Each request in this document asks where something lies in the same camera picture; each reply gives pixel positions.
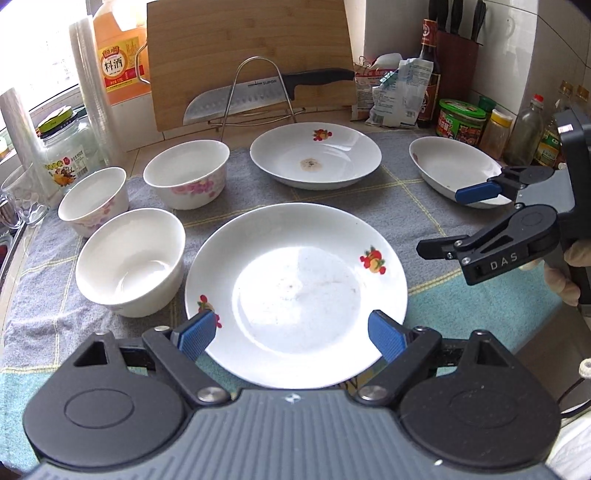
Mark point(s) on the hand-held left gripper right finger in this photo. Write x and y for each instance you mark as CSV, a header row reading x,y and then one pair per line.
x,y
388,334

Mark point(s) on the orange cooking wine jug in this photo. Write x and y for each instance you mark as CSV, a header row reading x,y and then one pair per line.
x,y
120,64

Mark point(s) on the white pink floral bowl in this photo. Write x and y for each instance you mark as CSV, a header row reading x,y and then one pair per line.
x,y
184,168
92,198

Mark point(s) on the black binder clip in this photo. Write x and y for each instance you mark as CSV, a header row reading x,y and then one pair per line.
x,y
362,62

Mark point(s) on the plain white bowl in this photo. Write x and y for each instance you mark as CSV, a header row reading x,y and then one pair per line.
x,y
134,258

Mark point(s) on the clear glass mug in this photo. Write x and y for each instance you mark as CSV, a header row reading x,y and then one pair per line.
x,y
23,194

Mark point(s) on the dark red knife block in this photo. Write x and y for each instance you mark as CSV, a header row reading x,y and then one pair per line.
x,y
457,69

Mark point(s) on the red and white food bag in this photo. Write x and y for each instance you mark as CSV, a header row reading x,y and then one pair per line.
x,y
364,99

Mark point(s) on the person's right hand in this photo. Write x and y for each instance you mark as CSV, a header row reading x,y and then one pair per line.
x,y
561,284

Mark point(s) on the wooden cutting board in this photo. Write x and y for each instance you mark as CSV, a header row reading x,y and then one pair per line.
x,y
207,46

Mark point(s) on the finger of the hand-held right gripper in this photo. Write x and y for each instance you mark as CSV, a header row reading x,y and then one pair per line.
x,y
443,249
478,192

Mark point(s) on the spice jar yellow lid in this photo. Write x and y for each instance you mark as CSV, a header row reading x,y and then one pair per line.
x,y
497,136

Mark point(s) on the white printed food bag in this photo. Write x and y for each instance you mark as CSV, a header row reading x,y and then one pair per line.
x,y
406,92

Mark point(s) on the white fruit print round plate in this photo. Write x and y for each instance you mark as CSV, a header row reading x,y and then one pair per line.
x,y
344,154
295,286

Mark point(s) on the small jar dark green lid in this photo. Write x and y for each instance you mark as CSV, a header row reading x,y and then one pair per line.
x,y
487,102

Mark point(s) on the white oval plate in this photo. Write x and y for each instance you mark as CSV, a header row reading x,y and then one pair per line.
x,y
452,166

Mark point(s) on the dark soy sauce bottle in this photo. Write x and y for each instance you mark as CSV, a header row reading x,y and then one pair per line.
x,y
428,55

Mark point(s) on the sauce jar wide green lid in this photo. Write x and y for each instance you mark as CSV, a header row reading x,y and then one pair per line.
x,y
461,113

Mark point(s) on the green plastic bag clip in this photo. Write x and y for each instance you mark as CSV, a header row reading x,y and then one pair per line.
x,y
388,83

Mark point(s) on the grey checked cloth mat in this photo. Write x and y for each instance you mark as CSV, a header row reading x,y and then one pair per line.
x,y
411,219

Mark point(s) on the person's white jacket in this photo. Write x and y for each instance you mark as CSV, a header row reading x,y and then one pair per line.
x,y
575,452

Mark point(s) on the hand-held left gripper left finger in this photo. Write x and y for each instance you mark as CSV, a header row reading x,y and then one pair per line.
x,y
198,332

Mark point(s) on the glass jar green lid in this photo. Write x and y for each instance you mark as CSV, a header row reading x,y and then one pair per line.
x,y
64,157

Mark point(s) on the clear bottle red cap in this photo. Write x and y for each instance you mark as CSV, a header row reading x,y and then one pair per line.
x,y
526,134

